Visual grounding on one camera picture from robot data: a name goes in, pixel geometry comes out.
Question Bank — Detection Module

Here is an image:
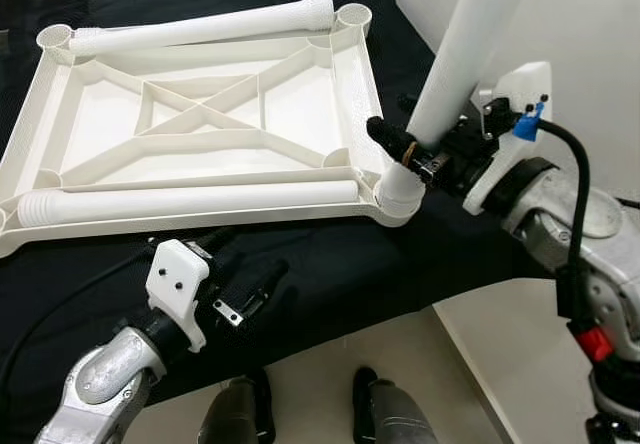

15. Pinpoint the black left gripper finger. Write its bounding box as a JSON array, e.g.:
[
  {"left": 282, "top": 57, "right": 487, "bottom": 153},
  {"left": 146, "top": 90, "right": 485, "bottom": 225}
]
[
  {"left": 188, "top": 226, "right": 236, "bottom": 260},
  {"left": 240, "top": 259, "right": 291, "bottom": 314}
]

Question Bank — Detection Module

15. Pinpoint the black table cloth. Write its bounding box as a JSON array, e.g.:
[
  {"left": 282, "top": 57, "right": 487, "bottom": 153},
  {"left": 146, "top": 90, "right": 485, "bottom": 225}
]
[{"left": 0, "top": 0, "right": 640, "bottom": 435}]

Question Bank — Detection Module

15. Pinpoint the white plastic table top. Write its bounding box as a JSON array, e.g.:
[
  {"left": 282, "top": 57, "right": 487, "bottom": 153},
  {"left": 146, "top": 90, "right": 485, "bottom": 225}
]
[{"left": 0, "top": 2, "right": 426, "bottom": 260}]

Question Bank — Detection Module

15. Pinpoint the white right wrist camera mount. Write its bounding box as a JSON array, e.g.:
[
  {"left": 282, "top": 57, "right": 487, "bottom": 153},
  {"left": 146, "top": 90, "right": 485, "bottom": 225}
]
[{"left": 462, "top": 61, "right": 554, "bottom": 215}]

